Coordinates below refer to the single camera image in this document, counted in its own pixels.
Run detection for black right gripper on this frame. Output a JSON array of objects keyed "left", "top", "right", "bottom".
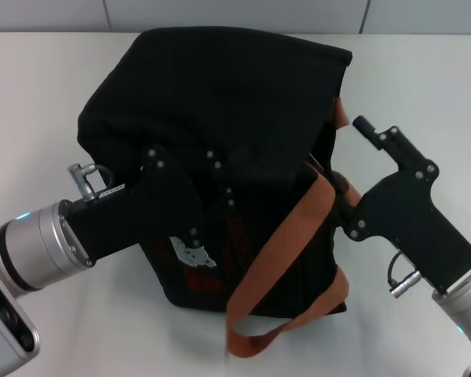
[{"left": 330, "top": 115, "right": 471, "bottom": 295}]

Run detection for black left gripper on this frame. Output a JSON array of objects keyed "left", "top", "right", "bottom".
[{"left": 61, "top": 145, "right": 237, "bottom": 269}]

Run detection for black food bag orange straps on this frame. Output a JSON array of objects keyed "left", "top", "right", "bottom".
[{"left": 76, "top": 25, "right": 363, "bottom": 361}]

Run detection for right gripper silver cable connector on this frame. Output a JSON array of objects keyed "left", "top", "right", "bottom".
[{"left": 387, "top": 250, "right": 424, "bottom": 300}]

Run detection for gripper silver cable connector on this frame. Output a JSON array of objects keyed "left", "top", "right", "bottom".
[
  {"left": 65, "top": 162, "right": 126, "bottom": 202},
  {"left": 387, "top": 250, "right": 424, "bottom": 300}
]

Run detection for left gripper silver cable connector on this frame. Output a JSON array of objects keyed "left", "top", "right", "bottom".
[{"left": 65, "top": 162, "right": 126, "bottom": 202}]

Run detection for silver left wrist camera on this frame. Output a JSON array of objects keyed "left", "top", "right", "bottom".
[{"left": 0, "top": 265, "right": 41, "bottom": 364}]

